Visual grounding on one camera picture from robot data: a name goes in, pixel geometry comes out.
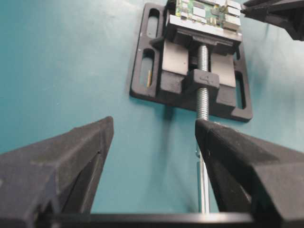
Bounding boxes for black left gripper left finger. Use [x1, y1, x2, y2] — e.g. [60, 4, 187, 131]
[0, 116, 114, 228]

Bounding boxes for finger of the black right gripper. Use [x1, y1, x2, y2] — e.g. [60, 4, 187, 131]
[241, 0, 304, 40]

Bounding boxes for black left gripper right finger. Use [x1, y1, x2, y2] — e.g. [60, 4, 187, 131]
[195, 120, 304, 228]

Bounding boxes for green PCB board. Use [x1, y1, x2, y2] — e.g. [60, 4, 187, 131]
[168, 0, 242, 31]

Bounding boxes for black bench vise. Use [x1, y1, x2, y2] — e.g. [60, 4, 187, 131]
[130, 1, 253, 122]

